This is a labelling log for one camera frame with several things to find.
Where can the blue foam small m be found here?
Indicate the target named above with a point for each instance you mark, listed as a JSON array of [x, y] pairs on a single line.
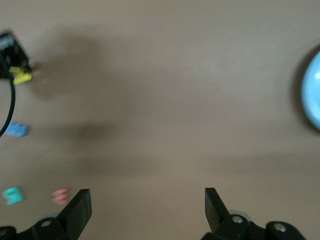
[[17, 130]]

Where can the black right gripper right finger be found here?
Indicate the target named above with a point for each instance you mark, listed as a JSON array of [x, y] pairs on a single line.
[[213, 210]]

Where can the teal foam letter R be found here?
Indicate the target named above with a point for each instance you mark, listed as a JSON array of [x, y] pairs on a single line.
[[13, 196]]

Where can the blue plate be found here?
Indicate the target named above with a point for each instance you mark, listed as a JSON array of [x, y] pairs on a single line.
[[313, 95]]

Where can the yellow foam letter H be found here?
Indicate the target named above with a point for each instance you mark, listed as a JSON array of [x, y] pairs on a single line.
[[21, 78]]

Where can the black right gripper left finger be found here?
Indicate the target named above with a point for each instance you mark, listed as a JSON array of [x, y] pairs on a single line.
[[78, 210]]

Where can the pink foam letter w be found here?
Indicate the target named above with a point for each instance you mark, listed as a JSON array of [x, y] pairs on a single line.
[[60, 195]]

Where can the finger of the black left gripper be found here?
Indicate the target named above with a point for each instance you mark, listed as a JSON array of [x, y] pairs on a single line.
[[15, 55]]

